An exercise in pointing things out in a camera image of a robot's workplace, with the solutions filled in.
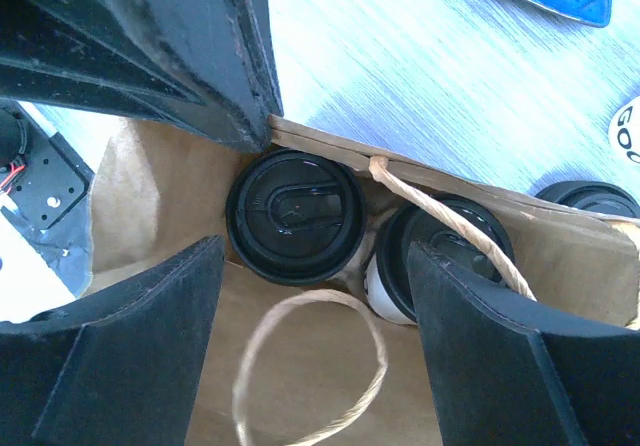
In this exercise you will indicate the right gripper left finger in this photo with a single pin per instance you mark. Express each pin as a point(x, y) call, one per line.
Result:
point(118, 367)

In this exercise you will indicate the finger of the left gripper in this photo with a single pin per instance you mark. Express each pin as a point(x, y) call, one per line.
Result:
point(206, 66)

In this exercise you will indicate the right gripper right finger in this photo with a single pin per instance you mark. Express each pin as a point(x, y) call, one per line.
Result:
point(506, 370)

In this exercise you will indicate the green paper bag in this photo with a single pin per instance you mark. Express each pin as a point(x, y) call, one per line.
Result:
point(301, 365)

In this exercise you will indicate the stack of black lids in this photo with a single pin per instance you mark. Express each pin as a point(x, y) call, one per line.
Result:
point(596, 197)

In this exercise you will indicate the stack of white paper cups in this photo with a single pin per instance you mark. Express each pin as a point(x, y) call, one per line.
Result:
point(624, 133)

